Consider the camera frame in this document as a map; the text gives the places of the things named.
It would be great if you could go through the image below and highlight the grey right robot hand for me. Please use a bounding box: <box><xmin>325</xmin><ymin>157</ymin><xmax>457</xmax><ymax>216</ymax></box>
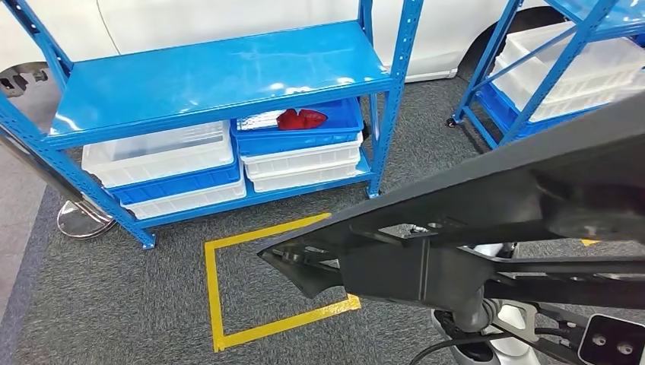
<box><xmin>450</xmin><ymin>287</ymin><xmax>500</xmax><ymax>335</ymax></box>

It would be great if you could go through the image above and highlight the black plastic panel part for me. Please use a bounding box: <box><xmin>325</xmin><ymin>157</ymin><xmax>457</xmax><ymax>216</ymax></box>
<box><xmin>256</xmin><ymin>93</ymin><xmax>645</xmax><ymax>311</ymax></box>

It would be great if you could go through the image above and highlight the red plastic part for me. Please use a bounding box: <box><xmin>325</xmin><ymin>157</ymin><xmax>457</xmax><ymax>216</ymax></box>
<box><xmin>275</xmin><ymin>107</ymin><xmax>329</xmax><ymax>132</ymax></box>

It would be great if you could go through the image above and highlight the blue metal shelf rack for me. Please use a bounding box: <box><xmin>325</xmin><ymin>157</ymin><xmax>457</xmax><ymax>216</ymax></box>
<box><xmin>0</xmin><ymin>0</ymin><xmax>425</xmax><ymax>252</ymax></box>
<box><xmin>446</xmin><ymin>0</ymin><xmax>645</xmax><ymax>151</ymax></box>

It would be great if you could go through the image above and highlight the white car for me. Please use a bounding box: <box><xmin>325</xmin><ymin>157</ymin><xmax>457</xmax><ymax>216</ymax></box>
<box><xmin>0</xmin><ymin>0</ymin><xmax>570</xmax><ymax>97</ymax></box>

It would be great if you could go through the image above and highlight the grey stand pole chrome base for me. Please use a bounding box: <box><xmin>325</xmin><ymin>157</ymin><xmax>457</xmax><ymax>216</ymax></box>
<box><xmin>0</xmin><ymin>123</ymin><xmax>116</xmax><ymax>240</ymax></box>

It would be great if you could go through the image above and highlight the black camera cable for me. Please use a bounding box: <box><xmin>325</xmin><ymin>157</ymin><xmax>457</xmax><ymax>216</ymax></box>
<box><xmin>408</xmin><ymin>327</ymin><xmax>580</xmax><ymax>365</ymax></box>

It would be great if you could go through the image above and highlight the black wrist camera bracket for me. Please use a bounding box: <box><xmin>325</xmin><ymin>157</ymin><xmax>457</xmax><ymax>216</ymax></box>
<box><xmin>523</xmin><ymin>301</ymin><xmax>589</xmax><ymax>365</ymax></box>

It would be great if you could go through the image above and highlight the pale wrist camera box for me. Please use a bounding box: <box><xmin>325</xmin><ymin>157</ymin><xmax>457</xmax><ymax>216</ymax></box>
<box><xmin>577</xmin><ymin>313</ymin><xmax>645</xmax><ymax>365</ymax></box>

